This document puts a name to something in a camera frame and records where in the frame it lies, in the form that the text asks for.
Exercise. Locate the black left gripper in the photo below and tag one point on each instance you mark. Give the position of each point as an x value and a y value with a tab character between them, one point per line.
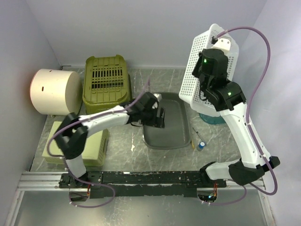
159	122

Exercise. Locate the grey plastic tub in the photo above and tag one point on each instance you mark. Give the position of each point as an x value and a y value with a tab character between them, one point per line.
176	133

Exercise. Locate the translucent blue plastic container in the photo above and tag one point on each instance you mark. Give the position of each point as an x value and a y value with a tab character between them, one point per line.
213	120

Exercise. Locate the olive green plastic tub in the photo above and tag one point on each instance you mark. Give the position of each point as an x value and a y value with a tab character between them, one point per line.
106	83

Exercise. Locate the pale yellow perforated basket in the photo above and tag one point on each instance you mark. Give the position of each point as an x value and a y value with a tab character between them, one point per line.
94	152

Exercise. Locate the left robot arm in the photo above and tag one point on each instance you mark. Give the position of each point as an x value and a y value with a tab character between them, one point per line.
74	130

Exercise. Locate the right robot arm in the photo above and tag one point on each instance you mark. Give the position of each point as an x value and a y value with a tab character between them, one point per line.
229	101

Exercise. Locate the clear syringe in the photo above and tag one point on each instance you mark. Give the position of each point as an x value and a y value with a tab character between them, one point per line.
198	134

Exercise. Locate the yellow pencil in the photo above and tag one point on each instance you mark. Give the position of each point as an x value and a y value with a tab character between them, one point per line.
192	144

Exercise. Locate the small blue capped vial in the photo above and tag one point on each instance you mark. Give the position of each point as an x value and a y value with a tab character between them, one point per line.
201	145

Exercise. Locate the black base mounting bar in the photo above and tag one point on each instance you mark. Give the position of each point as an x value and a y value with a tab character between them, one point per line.
167	183

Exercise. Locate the beige cylindrical roll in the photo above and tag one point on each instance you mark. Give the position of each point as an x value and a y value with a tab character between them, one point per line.
56	92

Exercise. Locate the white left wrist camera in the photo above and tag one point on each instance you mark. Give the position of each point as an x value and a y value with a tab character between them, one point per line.
158	99

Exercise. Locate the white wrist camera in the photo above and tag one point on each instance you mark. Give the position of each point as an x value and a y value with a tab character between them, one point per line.
158	99
222	44

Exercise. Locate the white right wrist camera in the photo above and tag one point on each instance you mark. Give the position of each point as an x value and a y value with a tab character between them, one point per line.
222	44

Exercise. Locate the aluminium front frame rail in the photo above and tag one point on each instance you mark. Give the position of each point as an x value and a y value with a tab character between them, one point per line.
39	202

